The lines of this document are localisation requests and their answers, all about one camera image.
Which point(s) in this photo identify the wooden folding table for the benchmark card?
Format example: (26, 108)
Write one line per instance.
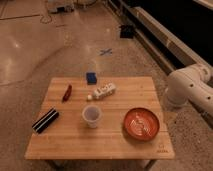
(69, 137)

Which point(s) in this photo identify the black white striped box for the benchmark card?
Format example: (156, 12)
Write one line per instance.
(40, 125)

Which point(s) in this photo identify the black box on floor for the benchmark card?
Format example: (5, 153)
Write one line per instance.
(127, 31)

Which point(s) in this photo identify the white plastic bottle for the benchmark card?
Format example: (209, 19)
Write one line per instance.
(102, 92)

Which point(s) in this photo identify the orange ceramic bowl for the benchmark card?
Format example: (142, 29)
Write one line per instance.
(141, 124)

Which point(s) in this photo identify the blue sponge block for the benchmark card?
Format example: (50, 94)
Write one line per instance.
(91, 78)

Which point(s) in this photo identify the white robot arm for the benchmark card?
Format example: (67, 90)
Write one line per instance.
(190, 84)

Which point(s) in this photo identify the translucent plastic cup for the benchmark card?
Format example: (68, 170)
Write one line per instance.
(91, 114)

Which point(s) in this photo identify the white device on floor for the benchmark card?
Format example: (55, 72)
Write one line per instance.
(54, 5)

